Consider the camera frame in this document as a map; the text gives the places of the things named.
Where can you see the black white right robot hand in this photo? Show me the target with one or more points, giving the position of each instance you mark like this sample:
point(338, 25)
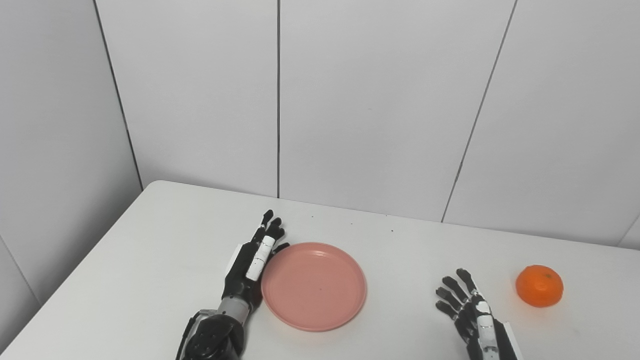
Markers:
point(480, 320)

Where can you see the pink round plate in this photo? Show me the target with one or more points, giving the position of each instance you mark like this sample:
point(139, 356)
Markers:
point(314, 287)

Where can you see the orange fruit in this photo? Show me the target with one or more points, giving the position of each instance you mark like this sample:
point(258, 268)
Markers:
point(539, 286)

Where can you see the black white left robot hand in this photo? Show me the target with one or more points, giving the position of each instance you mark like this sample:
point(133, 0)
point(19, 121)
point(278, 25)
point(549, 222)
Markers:
point(250, 272)

